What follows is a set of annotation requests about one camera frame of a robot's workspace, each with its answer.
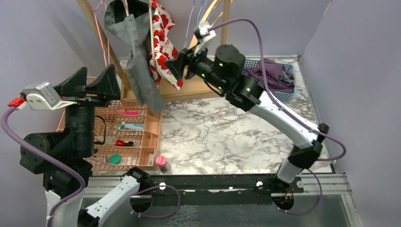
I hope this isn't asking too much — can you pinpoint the wooden hanger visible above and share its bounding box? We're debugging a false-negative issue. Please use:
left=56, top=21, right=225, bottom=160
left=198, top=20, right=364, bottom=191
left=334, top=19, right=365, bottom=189
left=148, top=0, right=156, bottom=60
left=188, top=0, right=233, bottom=48
left=122, top=0, right=130, bottom=16

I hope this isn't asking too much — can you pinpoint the pink capped bottle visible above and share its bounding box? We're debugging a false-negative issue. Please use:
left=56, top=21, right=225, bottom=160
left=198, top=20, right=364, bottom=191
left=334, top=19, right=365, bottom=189
left=155, top=155, right=171, bottom=173

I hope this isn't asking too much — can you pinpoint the peach plastic file organizer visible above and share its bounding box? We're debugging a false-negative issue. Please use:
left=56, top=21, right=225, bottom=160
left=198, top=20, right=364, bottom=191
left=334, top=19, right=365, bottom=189
left=56, top=77, right=149, bottom=171

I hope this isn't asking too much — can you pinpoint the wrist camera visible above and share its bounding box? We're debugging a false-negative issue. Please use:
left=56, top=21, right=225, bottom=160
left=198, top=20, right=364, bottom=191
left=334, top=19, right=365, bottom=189
left=193, top=21, right=216, bottom=56
left=8, top=82, right=77, bottom=111

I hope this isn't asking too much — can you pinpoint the purple cloth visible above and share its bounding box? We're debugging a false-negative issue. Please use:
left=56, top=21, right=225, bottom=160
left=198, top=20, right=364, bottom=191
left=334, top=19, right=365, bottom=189
left=242, top=58, right=295, bottom=93

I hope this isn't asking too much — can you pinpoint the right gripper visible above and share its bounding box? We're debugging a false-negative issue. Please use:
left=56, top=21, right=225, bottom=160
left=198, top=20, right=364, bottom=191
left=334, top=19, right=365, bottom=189
left=163, top=42, right=228, bottom=94

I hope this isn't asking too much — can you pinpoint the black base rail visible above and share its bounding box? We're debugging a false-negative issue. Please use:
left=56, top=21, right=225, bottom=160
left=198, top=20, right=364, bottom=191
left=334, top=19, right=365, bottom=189
left=131, top=174, right=304, bottom=206

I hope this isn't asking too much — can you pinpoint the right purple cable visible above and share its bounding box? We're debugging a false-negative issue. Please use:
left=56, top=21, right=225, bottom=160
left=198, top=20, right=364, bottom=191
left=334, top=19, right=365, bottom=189
left=208, top=18, right=347, bottom=217

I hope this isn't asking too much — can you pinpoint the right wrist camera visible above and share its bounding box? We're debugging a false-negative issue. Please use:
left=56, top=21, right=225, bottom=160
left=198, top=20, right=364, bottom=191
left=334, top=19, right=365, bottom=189
left=193, top=21, right=216, bottom=56

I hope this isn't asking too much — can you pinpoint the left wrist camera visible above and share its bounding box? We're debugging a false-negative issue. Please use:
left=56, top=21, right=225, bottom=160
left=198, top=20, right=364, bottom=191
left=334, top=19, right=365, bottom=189
left=8, top=82, right=77, bottom=111

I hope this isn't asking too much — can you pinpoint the pink wire hanger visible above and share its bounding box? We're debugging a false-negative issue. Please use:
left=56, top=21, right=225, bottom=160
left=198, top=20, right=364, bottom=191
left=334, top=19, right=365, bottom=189
left=86, top=0, right=110, bottom=66

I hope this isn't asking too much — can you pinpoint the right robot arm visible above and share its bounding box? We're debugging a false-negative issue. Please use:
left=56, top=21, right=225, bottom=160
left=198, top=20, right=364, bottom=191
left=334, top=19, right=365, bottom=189
left=164, top=44, right=329, bottom=192

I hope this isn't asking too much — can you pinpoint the blue plastic basket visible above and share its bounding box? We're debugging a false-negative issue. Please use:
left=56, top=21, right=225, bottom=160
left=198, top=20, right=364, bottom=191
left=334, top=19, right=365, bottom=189
left=242, top=58, right=296, bottom=102

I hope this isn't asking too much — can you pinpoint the red poppy print cloth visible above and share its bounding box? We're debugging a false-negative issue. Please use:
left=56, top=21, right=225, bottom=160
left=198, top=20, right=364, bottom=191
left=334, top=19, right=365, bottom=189
left=149, top=0, right=183, bottom=90

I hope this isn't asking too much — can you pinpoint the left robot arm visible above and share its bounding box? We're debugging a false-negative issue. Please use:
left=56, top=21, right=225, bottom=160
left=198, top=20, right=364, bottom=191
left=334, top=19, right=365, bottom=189
left=20, top=64, right=149, bottom=227

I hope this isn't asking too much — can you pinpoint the wooden clothes rack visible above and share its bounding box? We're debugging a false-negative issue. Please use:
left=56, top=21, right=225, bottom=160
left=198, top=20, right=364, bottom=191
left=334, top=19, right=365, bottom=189
left=77, top=0, right=217, bottom=101

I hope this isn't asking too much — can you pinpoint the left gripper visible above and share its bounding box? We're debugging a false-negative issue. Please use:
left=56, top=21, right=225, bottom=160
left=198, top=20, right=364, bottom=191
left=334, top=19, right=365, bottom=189
left=54, top=63, right=122, bottom=157

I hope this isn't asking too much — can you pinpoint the grey skirt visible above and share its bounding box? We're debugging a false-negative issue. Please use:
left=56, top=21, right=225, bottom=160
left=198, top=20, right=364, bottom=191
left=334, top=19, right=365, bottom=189
left=104, top=0, right=166, bottom=112

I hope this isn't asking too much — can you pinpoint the peach compartment tray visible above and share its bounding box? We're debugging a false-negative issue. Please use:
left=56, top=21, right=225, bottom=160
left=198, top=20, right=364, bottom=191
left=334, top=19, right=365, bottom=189
left=118, top=107, right=163, bottom=170

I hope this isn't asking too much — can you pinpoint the blue wire hanger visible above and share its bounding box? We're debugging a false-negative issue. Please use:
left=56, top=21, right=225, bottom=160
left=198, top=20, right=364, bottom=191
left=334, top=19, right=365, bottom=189
left=183, top=0, right=209, bottom=49

